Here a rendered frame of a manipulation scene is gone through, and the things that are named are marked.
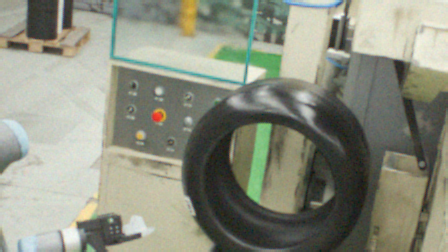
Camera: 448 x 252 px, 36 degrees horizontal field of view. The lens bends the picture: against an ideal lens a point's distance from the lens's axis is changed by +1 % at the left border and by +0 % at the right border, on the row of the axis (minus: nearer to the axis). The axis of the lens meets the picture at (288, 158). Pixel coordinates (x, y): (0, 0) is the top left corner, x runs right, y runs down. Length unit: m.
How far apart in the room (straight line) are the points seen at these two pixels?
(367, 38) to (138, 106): 1.45
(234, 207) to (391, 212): 0.52
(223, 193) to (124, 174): 0.71
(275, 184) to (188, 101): 0.59
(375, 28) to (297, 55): 0.70
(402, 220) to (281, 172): 0.44
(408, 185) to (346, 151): 0.39
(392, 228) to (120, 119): 1.22
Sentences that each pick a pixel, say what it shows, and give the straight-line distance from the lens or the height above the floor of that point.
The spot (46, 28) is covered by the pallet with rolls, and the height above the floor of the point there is 0.28.
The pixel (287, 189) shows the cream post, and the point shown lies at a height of 1.03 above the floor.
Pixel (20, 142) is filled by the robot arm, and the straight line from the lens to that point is 1.95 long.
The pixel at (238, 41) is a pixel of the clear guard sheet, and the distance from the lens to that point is 2.64.
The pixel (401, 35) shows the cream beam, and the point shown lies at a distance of 1.57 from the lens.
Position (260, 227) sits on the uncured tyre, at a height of 0.93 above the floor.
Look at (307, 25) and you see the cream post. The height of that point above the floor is 1.59.
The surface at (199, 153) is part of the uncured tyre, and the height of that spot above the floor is 1.23.
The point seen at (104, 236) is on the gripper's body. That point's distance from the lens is 1.98.
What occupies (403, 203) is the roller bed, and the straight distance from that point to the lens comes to 2.26.
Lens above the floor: 1.90
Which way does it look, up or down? 19 degrees down
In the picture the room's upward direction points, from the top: 10 degrees clockwise
